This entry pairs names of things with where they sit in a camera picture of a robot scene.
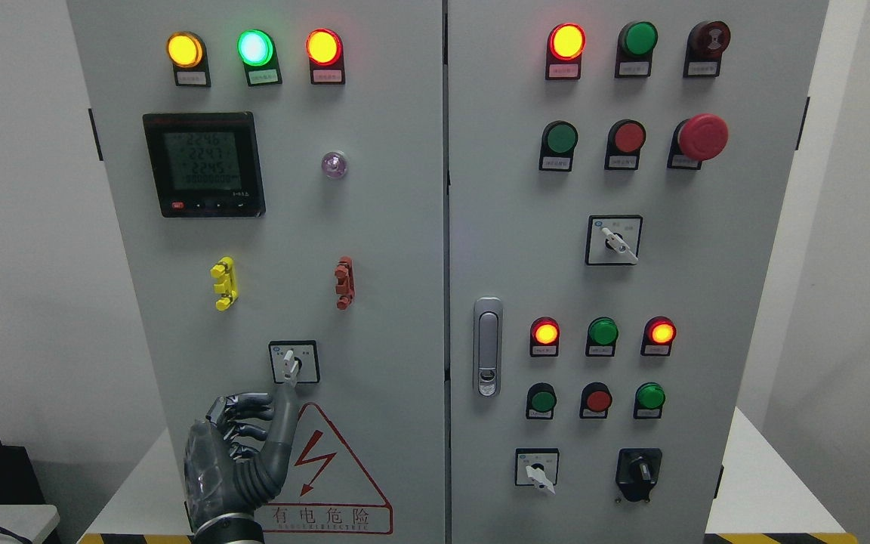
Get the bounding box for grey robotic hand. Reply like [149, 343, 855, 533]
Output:
[184, 382, 301, 534]

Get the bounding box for white rotary switch door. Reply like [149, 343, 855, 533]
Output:
[268, 340, 321, 385]

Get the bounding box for yellow indicator light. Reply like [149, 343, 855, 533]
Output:
[165, 31, 211, 88]

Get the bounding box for lit green indicator light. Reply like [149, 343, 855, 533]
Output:
[237, 29, 282, 86]

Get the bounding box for red high voltage warning sticker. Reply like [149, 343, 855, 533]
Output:
[256, 403, 393, 536]

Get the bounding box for yellow terminal clip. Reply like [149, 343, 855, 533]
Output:
[210, 257, 239, 312]

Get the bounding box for red terminal clip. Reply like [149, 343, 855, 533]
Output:
[334, 255, 356, 311]

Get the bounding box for black digital power meter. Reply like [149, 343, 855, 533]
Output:
[143, 111, 266, 218]

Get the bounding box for green push button lower left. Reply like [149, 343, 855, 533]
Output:
[525, 382, 558, 420]

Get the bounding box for green push button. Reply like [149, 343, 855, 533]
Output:
[538, 120, 578, 172]
[525, 382, 558, 420]
[633, 382, 666, 420]

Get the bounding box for clear white indicator lamp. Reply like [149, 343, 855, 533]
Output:
[321, 150, 348, 180]

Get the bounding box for lit red light middle left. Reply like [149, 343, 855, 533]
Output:
[529, 317, 560, 357]

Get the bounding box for grey electrical cabinet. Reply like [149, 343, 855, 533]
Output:
[68, 1, 828, 543]

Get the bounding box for red push button lower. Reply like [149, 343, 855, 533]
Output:
[578, 382, 613, 419]

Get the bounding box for red push button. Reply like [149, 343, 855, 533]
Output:
[604, 119, 646, 170]
[578, 382, 613, 419]

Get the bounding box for green light middle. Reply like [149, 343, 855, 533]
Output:
[585, 317, 619, 357]

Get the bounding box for green push button lower right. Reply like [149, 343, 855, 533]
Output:
[633, 382, 666, 420]

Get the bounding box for lit red indicator light left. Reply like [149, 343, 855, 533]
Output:
[305, 28, 345, 85]

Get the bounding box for lit red light middle right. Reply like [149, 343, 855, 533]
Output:
[640, 316, 677, 356]

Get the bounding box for green push button upper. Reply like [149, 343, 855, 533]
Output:
[538, 120, 578, 172]

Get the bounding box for red push button upper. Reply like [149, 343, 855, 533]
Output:
[604, 119, 646, 170]

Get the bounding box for lit red light top right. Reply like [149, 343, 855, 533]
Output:
[545, 22, 586, 82]

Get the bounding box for red emergency stop button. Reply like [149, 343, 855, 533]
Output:
[667, 113, 729, 170]

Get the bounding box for green light top right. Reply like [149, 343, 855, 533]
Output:
[614, 21, 659, 79]

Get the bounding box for dark red buzzer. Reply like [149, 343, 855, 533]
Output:
[683, 20, 731, 77]

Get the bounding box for white box with black cable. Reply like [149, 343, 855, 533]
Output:
[0, 504, 61, 543]

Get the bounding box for silver door handle lock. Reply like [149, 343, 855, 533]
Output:
[473, 297, 503, 398]

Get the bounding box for white rotary switch lower right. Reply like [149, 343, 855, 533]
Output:
[515, 448, 560, 495]

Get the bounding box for white rotary switch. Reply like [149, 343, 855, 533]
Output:
[515, 448, 560, 495]
[585, 215, 643, 266]

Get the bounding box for black rotary switch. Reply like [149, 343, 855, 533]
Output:
[615, 448, 662, 502]

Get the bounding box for white rotary switch upper right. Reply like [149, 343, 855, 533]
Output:
[585, 215, 643, 266]

